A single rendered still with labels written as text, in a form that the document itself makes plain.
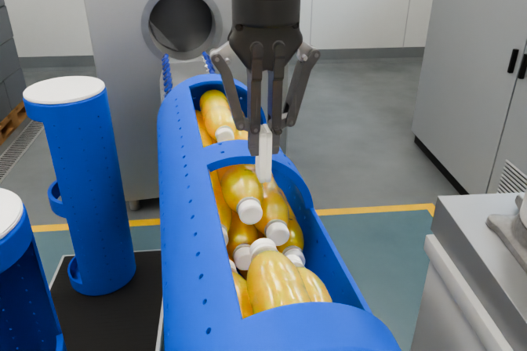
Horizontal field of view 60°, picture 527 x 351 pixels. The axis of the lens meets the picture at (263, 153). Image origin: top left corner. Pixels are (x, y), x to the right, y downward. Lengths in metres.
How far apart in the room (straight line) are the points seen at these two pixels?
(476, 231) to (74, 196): 1.41
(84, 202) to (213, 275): 1.34
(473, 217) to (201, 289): 0.59
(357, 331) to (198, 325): 0.17
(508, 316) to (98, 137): 1.41
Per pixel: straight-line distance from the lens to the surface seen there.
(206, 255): 0.61
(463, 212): 0.98
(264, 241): 0.66
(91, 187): 1.85
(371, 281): 2.39
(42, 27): 5.81
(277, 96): 0.54
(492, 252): 0.91
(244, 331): 0.50
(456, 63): 3.14
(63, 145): 1.77
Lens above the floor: 1.60
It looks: 28 degrees down
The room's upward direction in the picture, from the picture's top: straight up
